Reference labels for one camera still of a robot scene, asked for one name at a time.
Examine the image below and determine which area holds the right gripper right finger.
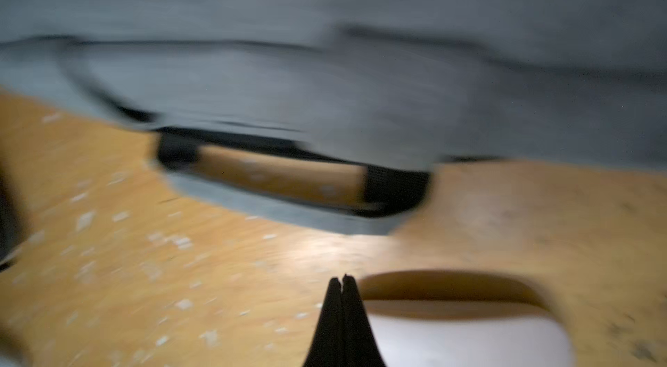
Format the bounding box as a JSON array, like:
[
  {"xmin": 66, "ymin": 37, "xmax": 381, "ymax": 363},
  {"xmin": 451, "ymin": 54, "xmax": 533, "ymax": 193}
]
[{"xmin": 341, "ymin": 275, "xmax": 386, "ymax": 367}]

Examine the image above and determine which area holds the white pink computer mouse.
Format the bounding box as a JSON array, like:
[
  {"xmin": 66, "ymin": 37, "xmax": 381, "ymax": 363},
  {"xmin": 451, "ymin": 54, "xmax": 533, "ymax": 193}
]
[{"xmin": 364, "ymin": 300, "xmax": 575, "ymax": 366}]

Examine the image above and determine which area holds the grey laptop bag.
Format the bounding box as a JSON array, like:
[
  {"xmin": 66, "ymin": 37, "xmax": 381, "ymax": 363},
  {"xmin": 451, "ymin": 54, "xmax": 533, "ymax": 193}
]
[{"xmin": 1, "ymin": 0, "xmax": 666, "ymax": 235}]

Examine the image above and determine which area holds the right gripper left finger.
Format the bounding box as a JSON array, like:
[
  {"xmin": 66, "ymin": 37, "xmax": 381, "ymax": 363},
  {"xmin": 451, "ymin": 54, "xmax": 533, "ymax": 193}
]
[{"xmin": 303, "ymin": 278, "xmax": 343, "ymax": 367}]

